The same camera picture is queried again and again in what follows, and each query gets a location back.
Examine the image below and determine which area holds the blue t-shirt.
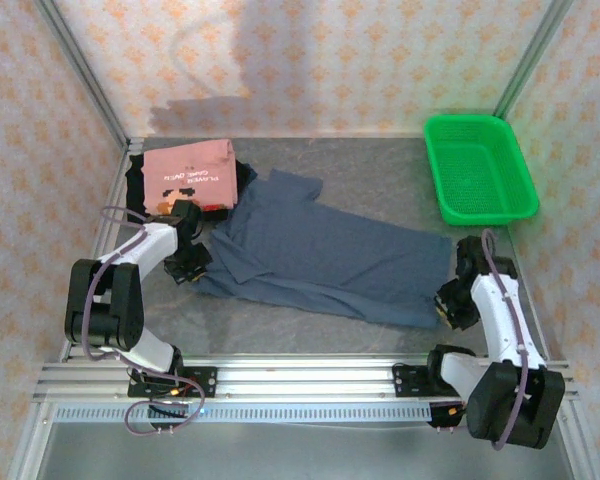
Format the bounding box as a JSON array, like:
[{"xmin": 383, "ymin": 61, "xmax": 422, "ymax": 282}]
[{"xmin": 194, "ymin": 167, "xmax": 454, "ymax": 330}]

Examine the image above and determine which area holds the black folded t-shirt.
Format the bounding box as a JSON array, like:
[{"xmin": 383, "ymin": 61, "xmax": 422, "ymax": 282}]
[{"xmin": 124, "ymin": 152, "xmax": 254, "ymax": 226}]

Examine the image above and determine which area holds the pink folded pixel-print t-shirt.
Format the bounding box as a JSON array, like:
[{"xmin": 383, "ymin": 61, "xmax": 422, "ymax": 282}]
[{"xmin": 143, "ymin": 138, "xmax": 241, "ymax": 215}]

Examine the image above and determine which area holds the navy folded t-shirt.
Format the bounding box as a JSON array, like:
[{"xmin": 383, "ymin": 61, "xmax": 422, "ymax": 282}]
[{"xmin": 235, "ymin": 158, "xmax": 258, "ymax": 194}]

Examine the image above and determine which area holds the green plastic basket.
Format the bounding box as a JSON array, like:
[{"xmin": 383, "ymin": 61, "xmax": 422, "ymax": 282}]
[{"xmin": 423, "ymin": 113, "xmax": 540, "ymax": 227}]

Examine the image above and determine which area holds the grey metal panel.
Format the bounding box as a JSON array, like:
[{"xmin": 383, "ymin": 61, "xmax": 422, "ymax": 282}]
[{"xmin": 9, "ymin": 422, "xmax": 596, "ymax": 480}]

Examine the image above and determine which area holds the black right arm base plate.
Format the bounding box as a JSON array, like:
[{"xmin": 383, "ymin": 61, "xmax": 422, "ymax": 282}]
[{"xmin": 392, "ymin": 363, "xmax": 474, "ymax": 399}]

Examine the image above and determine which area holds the aluminium table edge rail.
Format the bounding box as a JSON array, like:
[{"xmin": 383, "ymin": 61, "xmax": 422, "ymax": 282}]
[{"xmin": 62, "ymin": 139, "xmax": 131, "ymax": 361}]

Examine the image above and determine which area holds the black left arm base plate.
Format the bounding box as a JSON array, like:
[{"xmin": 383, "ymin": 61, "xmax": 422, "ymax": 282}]
[{"xmin": 127, "ymin": 366, "xmax": 219, "ymax": 399}]

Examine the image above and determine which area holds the aluminium mounting rail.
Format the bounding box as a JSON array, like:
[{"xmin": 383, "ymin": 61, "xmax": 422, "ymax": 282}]
[{"xmin": 32, "ymin": 355, "xmax": 579, "ymax": 404}]

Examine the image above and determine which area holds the slotted grey cable duct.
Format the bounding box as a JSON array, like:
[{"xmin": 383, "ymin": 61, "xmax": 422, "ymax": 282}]
[{"xmin": 54, "ymin": 402, "xmax": 434, "ymax": 424}]

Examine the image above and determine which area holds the aluminium frame post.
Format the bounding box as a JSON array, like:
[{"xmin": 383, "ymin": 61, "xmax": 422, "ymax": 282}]
[
  {"xmin": 34, "ymin": 0, "xmax": 131, "ymax": 146},
  {"xmin": 494, "ymin": 0, "xmax": 574, "ymax": 119}
]

